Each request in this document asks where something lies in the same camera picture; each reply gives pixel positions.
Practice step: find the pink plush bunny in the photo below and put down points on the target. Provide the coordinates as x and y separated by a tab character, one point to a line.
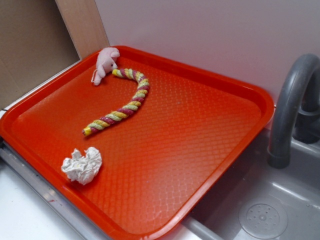
105	64

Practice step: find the orange plastic tray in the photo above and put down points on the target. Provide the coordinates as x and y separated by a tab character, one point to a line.
156	164

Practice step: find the crumpled white cloth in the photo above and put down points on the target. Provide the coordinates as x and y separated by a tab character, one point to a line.
82	168

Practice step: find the grey toy sink basin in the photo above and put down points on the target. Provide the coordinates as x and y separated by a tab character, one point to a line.
254	201

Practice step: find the light wooden board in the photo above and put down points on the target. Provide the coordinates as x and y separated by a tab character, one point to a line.
84	25

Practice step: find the grey toy faucet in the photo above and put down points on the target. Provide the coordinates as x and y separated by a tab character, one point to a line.
297	113

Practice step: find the brown cardboard panel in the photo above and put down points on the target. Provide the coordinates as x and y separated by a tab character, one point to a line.
35	45

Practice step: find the multicoloured twisted rope toy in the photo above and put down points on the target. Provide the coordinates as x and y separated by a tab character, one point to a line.
128	109

